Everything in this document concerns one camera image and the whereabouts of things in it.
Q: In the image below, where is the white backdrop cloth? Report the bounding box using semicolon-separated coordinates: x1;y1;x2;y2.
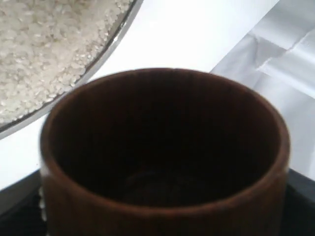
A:
213;0;315;179

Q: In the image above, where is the brown wooden cup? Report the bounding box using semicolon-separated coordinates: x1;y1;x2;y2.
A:
40;68;290;236

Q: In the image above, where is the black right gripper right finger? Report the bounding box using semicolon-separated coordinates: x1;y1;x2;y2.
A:
280;169;315;236

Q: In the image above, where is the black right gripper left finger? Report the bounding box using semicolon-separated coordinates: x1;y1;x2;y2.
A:
0;171;47;236

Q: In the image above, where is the steel plate of rice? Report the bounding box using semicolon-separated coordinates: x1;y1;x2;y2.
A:
0;0;142;138

